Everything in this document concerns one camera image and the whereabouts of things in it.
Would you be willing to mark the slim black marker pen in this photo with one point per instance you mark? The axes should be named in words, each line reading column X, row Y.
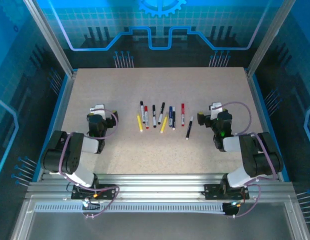
column 173, row 121
column 189, row 128

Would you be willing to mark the red and white marker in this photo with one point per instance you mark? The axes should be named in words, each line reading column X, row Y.
column 182, row 114

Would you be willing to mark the yellow highlighter pen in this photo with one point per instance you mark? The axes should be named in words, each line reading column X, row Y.
column 164, row 123
column 139, row 123

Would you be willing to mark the blue and white marker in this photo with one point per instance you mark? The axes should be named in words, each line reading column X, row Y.
column 170, row 116

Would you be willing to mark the white marker black end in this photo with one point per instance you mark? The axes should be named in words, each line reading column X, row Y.
column 142, row 112

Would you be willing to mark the white marker red end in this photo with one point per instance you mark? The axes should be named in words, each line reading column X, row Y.
column 146, row 117

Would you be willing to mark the black and white whiteboard marker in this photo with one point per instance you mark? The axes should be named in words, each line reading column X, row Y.
column 161, row 113
column 154, row 116

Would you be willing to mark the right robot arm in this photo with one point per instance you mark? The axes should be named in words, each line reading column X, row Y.
column 257, row 155

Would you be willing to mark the blue edge trim strip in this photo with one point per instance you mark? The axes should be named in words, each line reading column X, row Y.
column 263, row 107
column 58, row 105

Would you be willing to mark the grey metal sheet panel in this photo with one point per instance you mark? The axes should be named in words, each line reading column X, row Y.
column 157, row 225

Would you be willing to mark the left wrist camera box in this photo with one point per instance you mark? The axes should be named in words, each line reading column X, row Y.
column 98, row 109

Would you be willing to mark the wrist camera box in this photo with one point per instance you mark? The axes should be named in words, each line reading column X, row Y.
column 98, row 109
column 216, row 107

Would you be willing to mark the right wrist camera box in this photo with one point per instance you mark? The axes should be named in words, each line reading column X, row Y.
column 216, row 107

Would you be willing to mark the aluminium table side rail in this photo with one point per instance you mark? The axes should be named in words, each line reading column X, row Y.
column 61, row 112
column 257, row 100

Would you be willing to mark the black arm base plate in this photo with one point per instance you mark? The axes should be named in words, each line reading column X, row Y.
column 211, row 192
column 107, row 193

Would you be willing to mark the wide aluminium mounting rail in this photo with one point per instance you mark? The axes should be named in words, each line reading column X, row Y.
column 157, row 185

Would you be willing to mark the aluminium frame post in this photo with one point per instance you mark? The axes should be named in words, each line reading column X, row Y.
column 52, row 40
column 267, row 40

